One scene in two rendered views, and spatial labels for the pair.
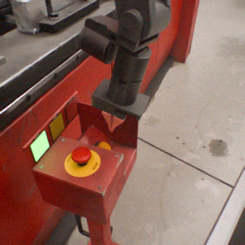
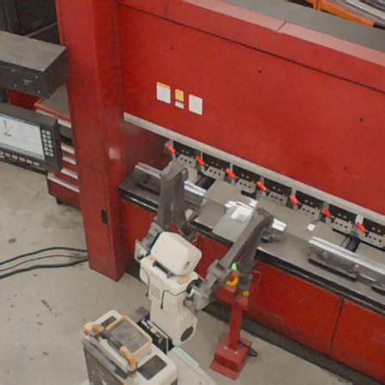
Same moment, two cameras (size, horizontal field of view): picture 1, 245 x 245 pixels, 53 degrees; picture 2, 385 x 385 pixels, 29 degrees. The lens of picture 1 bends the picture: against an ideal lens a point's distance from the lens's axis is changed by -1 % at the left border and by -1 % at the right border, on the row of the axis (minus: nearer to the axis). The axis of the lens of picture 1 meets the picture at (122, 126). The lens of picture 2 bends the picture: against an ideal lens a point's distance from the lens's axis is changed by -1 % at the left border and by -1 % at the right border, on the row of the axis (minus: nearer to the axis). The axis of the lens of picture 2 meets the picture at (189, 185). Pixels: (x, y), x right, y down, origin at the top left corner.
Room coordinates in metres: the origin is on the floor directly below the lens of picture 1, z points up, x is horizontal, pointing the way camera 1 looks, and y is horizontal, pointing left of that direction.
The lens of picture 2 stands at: (0.44, -2.73, 4.22)
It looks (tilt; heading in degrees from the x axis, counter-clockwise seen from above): 44 degrees down; 97
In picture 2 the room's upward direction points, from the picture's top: 1 degrees clockwise
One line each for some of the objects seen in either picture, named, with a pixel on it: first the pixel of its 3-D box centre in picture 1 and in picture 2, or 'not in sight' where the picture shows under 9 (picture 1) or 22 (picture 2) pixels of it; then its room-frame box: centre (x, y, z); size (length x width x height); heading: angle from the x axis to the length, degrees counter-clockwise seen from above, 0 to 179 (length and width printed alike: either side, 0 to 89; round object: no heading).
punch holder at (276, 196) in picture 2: not in sight; (278, 187); (0.53, 0.40, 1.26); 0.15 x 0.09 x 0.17; 157
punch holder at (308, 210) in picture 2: not in sight; (309, 201); (0.72, 0.32, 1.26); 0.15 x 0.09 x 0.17; 157
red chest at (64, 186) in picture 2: not in sight; (88, 151); (-0.86, 1.38, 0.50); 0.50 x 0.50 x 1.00; 67
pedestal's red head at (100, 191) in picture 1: (89, 155); (239, 285); (0.37, 0.07, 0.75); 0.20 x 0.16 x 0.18; 159
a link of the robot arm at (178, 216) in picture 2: not in sight; (178, 196); (0.01, 0.10, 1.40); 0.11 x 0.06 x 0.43; 142
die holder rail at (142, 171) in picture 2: not in sight; (169, 184); (-0.13, 0.69, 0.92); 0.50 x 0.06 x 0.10; 157
